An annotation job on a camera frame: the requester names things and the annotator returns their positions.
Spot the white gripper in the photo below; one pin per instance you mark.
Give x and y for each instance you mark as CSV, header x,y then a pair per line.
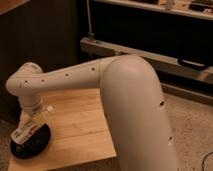
x,y
31,104

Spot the clear plastic bottle white label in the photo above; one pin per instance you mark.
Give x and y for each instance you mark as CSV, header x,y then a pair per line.
x,y
32,124

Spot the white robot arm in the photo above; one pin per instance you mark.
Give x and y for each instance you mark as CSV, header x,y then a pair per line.
x,y
132,100

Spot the black ceramic bowl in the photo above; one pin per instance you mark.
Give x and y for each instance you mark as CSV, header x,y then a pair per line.
x,y
34,146

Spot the wooden table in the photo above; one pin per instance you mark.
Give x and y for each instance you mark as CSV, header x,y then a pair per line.
x,y
79,132

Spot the thin metal pole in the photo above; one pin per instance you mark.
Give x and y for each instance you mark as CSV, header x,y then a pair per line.
x,y
90,32

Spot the wooden shelf with items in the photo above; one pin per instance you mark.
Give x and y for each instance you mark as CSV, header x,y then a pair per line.
x,y
159,8

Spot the grey metal rail beam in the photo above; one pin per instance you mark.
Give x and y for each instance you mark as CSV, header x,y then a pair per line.
x,y
160,62

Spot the black handle on rail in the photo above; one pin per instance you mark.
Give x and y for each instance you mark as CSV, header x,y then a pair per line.
x,y
193,64

